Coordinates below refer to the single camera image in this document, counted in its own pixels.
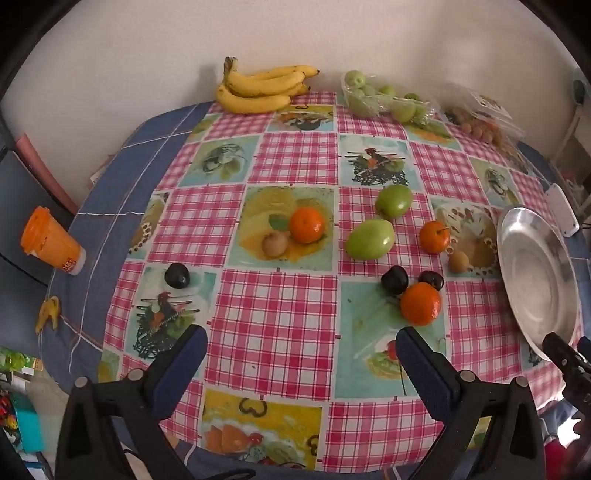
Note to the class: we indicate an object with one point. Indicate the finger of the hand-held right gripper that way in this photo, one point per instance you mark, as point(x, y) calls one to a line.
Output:
point(561, 353)
point(585, 348)

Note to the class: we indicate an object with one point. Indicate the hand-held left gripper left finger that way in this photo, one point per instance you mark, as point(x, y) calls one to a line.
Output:
point(184, 369)

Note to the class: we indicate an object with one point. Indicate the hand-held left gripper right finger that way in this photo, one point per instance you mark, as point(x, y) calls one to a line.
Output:
point(418, 369)

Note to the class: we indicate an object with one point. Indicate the orange mandarin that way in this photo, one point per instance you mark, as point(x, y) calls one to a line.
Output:
point(307, 225)
point(434, 237)
point(420, 302)

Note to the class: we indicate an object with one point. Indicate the round metal bowl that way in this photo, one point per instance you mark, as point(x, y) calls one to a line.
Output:
point(535, 277)

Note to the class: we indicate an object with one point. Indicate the dark purple plum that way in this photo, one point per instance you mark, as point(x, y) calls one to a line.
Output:
point(430, 278)
point(177, 275)
point(395, 280)

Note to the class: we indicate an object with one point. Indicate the brown kiwi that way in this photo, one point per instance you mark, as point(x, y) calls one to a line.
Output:
point(459, 261)
point(276, 243)

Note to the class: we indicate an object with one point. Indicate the large green jujube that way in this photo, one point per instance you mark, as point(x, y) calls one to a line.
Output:
point(370, 238)
point(394, 201)

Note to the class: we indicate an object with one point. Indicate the pink checked tablecloth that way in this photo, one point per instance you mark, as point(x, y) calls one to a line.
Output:
point(277, 323)

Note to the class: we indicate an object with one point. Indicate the white plastic device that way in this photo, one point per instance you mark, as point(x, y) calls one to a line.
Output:
point(562, 210)

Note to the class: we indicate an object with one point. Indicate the yellow banana toy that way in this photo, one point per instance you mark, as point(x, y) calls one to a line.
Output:
point(48, 314)

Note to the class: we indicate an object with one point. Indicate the teal box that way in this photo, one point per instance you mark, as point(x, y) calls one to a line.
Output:
point(27, 424)

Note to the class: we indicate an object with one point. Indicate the orange plastic cup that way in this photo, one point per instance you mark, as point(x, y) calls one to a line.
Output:
point(51, 247)

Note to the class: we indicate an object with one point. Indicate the pile of brown longans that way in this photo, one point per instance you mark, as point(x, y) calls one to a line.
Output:
point(475, 127)

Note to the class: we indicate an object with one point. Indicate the clear plastic clamshell box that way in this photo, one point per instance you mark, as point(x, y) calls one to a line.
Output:
point(489, 104)

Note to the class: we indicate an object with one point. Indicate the bag of green apples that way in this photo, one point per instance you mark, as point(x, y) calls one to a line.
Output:
point(427, 107)

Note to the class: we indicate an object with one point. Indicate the yellow banana bunch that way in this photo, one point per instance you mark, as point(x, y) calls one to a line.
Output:
point(251, 104)

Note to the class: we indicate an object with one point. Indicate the pile of small green jujubes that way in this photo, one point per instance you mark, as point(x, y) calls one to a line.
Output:
point(355, 78)

